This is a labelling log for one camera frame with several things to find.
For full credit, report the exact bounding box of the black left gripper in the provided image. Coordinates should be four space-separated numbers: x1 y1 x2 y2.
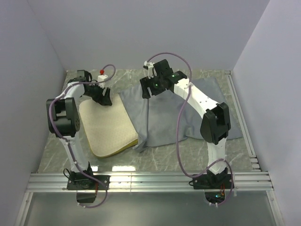
84 81 112 105

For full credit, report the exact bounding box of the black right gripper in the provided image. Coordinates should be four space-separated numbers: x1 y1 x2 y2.
139 73 166 99

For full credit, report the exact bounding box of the cream quilted pillow yellow edge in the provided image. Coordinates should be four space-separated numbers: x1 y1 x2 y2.
79 94 138 158

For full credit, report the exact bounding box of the grey pillowcase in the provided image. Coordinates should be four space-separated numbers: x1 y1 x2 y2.
117 76 243 153

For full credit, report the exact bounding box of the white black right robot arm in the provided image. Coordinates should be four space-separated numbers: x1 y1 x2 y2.
140 59 231 188

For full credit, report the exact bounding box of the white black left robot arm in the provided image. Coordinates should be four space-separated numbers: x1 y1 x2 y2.
46 69 112 189

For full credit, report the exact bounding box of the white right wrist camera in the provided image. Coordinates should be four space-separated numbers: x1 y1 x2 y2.
143 61 156 79

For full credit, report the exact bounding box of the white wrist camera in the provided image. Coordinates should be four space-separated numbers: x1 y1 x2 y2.
143 61 156 79
97 69 108 88

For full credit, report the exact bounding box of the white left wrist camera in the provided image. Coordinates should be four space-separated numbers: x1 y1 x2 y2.
97 69 108 88

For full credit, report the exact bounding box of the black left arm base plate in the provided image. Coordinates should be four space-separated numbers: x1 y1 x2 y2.
66 173 110 190

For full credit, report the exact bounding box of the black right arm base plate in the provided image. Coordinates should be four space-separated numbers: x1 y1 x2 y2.
189 174 234 190

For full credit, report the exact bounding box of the aluminium right side rail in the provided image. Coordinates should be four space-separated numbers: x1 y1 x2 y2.
225 71 261 171

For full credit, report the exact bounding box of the aluminium front rail frame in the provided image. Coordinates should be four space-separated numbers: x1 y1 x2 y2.
16 171 284 226

